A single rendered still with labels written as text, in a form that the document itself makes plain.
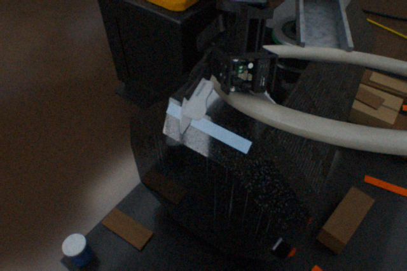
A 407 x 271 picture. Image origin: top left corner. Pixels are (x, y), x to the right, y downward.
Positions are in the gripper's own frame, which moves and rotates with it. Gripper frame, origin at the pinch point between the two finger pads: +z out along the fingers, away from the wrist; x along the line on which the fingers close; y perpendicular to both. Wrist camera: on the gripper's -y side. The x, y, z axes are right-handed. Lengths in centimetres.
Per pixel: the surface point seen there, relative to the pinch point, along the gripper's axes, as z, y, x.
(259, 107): -7.1, 8.8, 0.6
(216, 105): 17, -47, 19
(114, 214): 91, -92, -11
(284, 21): -6, -71, 56
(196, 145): 28, -42, 11
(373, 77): 37, -115, 164
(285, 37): -2, -62, 52
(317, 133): -6.3, 15.9, 4.9
